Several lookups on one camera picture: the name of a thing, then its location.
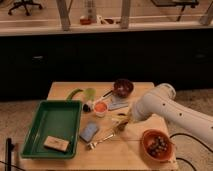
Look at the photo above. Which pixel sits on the metal cup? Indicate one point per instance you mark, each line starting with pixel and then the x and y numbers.
pixel 121 126

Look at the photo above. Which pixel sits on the black office chair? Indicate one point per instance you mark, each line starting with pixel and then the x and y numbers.
pixel 24 3

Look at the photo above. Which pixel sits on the red object on ledge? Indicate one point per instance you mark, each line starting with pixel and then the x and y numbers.
pixel 85 21

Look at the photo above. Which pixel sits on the orange bowl with grapes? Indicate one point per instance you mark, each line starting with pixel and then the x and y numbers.
pixel 156 145

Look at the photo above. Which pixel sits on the silver fork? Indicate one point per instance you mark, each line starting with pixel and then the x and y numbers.
pixel 92 145

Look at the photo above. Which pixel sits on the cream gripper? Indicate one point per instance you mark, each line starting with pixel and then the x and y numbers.
pixel 128 118

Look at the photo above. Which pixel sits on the black and white utensil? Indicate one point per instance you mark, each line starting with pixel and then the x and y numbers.
pixel 88 105

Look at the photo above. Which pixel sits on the green plastic tray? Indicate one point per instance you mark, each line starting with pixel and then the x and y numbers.
pixel 56 118

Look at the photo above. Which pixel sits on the green cucumber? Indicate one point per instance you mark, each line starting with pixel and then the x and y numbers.
pixel 73 93

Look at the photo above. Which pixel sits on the tan sponge block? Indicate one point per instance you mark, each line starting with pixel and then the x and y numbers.
pixel 56 143

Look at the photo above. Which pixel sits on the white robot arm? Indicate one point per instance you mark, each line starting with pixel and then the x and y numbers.
pixel 160 100

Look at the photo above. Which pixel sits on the yellow banana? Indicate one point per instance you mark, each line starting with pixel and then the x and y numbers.
pixel 116 120

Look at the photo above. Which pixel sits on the grey-blue cloth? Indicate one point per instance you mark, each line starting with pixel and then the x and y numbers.
pixel 117 103

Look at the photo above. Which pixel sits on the white cup orange content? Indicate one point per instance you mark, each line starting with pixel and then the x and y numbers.
pixel 100 109

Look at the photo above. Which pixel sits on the black stand post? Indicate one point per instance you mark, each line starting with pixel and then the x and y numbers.
pixel 8 154

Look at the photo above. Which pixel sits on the purple bowl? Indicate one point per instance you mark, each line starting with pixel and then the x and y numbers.
pixel 123 88

